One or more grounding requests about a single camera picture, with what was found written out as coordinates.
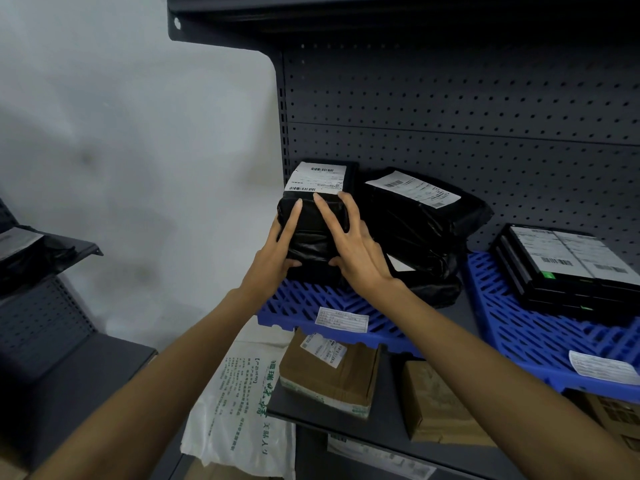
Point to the person's right hand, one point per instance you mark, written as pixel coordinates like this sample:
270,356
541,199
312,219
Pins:
362,259

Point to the person's left hand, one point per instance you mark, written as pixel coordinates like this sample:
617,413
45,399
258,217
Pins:
267,267

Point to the person's right middle finger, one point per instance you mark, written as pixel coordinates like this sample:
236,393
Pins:
351,212

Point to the person's right thumb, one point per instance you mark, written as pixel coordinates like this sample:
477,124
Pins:
336,262

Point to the person's left thumb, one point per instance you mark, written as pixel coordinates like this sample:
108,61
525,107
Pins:
294,264

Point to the black parcel white label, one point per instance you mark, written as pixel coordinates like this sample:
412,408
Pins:
312,234

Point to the person's left forearm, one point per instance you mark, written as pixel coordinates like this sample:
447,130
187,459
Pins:
150,389

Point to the person's right forearm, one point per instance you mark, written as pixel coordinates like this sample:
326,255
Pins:
500,389

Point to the blue plastic pallet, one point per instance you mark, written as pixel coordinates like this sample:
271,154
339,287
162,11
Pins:
300,302
525,334

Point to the white paper label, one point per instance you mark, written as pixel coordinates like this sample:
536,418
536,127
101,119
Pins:
341,320
602,368

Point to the black poly bag parcel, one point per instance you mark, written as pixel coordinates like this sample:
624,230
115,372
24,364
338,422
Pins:
420,234

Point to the brown taped parcel white label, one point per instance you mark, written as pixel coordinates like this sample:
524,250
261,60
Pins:
330,379

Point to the dark grey pegboard shelving unit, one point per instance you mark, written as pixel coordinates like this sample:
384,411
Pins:
450,94

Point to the white printed plastic bag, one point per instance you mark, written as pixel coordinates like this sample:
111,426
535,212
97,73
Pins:
240,409

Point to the plain brown cardboard box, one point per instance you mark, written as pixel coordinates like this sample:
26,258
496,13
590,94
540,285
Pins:
435,404

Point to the white shelf edge label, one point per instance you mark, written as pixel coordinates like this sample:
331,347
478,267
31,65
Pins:
375,459

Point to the black flat box white labels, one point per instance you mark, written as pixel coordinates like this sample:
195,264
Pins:
570,254

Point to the dark grey side shelving unit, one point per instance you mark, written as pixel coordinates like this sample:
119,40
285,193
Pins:
55,354

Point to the printed brown cardboard box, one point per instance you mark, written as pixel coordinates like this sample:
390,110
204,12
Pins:
615,414

